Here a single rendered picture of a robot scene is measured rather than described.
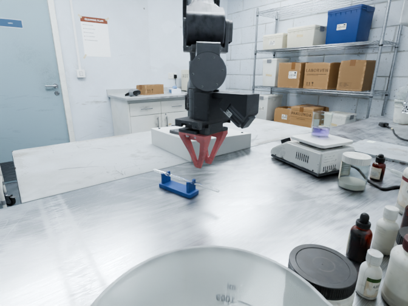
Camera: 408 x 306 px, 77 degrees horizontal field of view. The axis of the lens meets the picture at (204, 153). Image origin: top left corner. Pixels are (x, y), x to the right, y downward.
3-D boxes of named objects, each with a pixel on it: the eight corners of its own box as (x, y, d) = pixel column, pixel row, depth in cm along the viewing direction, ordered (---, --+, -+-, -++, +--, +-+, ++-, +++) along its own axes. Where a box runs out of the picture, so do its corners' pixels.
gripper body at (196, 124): (231, 125, 53) (233, 88, 51) (200, 133, 45) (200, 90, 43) (206, 121, 57) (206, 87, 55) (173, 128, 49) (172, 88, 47)
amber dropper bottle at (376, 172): (376, 176, 68) (381, 151, 66) (385, 181, 65) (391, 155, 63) (366, 177, 68) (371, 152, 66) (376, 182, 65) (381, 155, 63)
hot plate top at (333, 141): (289, 138, 76) (289, 135, 75) (319, 134, 80) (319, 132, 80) (322, 149, 65) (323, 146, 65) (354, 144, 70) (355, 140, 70)
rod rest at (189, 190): (158, 187, 62) (157, 173, 61) (168, 182, 65) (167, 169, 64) (189, 199, 56) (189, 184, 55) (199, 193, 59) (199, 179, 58)
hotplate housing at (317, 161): (269, 156, 84) (271, 133, 82) (299, 152, 90) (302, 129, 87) (325, 181, 65) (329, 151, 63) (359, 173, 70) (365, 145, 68)
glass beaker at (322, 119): (305, 137, 74) (308, 109, 72) (315, 135, 78) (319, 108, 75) (325, 141, 70) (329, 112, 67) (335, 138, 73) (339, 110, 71)
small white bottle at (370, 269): (350, 289, 33) (359, 249, 31) (363, 283, 34) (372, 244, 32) (367, 303, 31) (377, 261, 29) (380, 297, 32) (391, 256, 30)
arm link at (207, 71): (237, 92, 40) (243, 5, 36) (181, 90, 39) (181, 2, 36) (227, 88, 51) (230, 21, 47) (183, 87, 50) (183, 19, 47)
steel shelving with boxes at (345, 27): (247, 158, 365) (255, 8, 308) (266, 152, 389) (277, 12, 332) (353, 194, 257) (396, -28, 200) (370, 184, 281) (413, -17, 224)
